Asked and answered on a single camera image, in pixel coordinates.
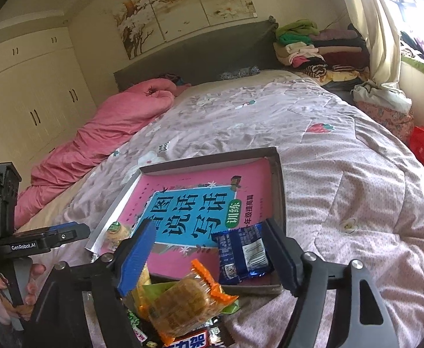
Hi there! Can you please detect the yellow snack packet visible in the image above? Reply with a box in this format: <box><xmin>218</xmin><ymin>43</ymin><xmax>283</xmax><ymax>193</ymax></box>
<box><xmin>132</xmin><ymin>264</ymin><xmax>152</xmax><ymax>320</ymax></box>

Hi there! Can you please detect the dark floral pillow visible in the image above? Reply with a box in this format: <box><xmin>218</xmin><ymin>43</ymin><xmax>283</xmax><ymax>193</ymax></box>
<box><xmin>219</xmin><ymin>66</ymin><xmax>261</xmax><ymax>80</ymax></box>

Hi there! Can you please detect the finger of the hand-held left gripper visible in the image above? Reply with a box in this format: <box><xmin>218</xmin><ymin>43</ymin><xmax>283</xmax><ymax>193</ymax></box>
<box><xmin>47</xmin><ymin>222</ymin><xmax>91</xmax><ymax>251</ymax></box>

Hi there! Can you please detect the blossom wall painting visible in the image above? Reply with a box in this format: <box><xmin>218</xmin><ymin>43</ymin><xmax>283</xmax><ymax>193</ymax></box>
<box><xmin>111</xmin><ymin>0</ymin><xmax>259</xmax><ymax>60</ymax></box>

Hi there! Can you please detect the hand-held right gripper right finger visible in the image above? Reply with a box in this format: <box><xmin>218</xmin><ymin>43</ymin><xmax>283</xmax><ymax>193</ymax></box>
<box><xmin>263</xmin><ymin>218</ymin><xmax>397</xmax><ymax>348</ymax></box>

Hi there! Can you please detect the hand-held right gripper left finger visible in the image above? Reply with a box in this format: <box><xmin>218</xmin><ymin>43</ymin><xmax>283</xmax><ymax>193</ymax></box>
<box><xmin>23</xmin><ymin>219</ymin><xmax>157</xmax><ymax>348</ymax></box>

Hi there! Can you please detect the floral pink cloth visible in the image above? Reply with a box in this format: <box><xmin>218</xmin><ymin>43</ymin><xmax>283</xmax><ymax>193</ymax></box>
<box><xmin>357</xmin><ymin>101</ymin><xmax>414</xmax><ymax>139</ymax></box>

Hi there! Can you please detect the dark wrapped chocolate bar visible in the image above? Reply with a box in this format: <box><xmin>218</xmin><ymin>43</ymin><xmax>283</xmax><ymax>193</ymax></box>
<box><xmin>161</xmin><ymin>328</ymin><xmax>227</xmax><ymax>348</ymax></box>

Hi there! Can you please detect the green windowsill mat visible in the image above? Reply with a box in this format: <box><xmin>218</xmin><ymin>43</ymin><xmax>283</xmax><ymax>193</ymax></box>
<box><xmin>400</xmin><ymin>56</ymin><xmax>424</xmax><ymax>77</ymax></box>

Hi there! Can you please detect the orange edged cake packet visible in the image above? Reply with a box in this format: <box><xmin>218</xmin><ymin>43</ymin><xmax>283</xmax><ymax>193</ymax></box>
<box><xmin>148</xmin><ymin>259</ymin><xmax>239</xmax><ymax>347</ymax></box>

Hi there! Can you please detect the blue snack packet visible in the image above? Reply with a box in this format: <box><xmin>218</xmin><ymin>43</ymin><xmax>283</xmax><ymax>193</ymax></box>
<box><xmin>212</xmin><ymin>222</ymin><xmax>275</xmax><ymax>285</ymax></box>

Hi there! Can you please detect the floral lilac quilt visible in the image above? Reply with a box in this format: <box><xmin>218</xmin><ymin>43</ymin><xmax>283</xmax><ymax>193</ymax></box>
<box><xmin>16</xmin><ymin>69</ymin><xmax>424</xmax><ymax>348</ymax></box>

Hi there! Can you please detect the cream curtain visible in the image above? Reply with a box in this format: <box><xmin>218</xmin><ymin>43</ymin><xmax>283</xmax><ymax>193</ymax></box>
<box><xmin>342</xmin><ymin>0</ymin><xmax>413</xmax><ymax>113</ymax></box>

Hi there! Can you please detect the cream wardrobe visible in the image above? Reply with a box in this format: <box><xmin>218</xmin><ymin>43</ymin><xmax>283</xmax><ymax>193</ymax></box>
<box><xmin>0</xmin><ymin>25</ymin><xmax>97</xmax><ymax>189</ymax></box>

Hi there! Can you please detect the pink blanket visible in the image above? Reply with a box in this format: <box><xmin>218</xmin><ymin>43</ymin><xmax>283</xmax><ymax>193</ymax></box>
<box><xmin>14</xmin><ymin>78</ymin><xmax>176</xmax><ymax>227</ymax></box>

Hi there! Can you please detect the dark green snack packet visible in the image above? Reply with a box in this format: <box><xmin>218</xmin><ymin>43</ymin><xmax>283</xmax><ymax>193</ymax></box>
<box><xmin>125</xmin><ymin>308</ymin><xmax>154</xmax><ymax>348</ymax></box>

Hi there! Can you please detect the light green snack packet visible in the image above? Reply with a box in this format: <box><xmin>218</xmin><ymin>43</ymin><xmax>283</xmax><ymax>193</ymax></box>
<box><xmin>141</xmin><ymin>283</ymin><xmax>241</xmax><ymax>316</ymax></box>

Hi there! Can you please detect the colourful clothes heap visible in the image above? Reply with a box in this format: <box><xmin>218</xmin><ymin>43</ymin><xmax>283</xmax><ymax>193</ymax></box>
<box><xmin>400</xmin><ymin>31</ymin><xmax>424</xmax><ymax>69</ymax></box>

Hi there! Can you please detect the pile of folded clothes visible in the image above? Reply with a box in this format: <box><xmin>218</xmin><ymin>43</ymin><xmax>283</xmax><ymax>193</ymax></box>
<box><xmin>273</xmin><ymin>18</ymin><xmax>372</xmax><ymax>84</ymax></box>

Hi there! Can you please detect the pink book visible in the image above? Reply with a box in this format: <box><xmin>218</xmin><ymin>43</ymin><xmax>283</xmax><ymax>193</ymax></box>
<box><xmin>101</xmin><ymin>157</ymin><xmax>276</xmax><ymax>287</ymax></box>

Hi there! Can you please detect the dark grey headboard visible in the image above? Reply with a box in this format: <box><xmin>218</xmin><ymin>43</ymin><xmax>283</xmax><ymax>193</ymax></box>
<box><xmin>113</xmin><ymin>16</ymin><xmax>285</xmax><ymax>91</ymax></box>

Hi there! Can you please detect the dark shallow tray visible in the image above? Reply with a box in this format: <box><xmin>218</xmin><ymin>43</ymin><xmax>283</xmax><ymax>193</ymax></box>
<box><xmin>85</xmin><ymin>147</ymin><xmax>287</xmax><ymax>296</ymax></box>

